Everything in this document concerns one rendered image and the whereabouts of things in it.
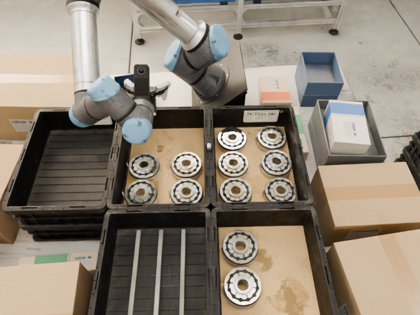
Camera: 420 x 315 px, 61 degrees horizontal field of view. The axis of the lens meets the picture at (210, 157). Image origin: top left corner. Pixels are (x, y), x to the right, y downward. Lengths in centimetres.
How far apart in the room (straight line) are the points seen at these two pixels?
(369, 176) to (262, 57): 190
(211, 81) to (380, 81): 186
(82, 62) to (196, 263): 66
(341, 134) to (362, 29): 229
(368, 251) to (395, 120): 178
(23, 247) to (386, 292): 111
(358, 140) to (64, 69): 114
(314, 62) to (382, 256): 95
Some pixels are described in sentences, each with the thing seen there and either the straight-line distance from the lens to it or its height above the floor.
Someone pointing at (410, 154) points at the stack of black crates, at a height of 38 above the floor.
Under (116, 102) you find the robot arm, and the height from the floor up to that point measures 118.
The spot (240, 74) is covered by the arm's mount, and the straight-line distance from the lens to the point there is 138.
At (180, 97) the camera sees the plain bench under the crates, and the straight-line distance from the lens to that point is 162.
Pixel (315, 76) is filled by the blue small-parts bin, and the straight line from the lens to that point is 167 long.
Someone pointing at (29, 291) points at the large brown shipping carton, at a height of 90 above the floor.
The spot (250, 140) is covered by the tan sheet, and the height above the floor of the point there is 83.
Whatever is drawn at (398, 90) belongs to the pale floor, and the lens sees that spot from 301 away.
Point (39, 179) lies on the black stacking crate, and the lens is 132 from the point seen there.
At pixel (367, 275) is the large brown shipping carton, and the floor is 90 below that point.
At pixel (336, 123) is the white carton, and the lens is 132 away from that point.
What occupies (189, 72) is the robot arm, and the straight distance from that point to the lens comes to 135.
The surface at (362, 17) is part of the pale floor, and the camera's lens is 367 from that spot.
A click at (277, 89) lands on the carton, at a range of 157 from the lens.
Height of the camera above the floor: 183
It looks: 54 degrees down
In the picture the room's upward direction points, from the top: straight up
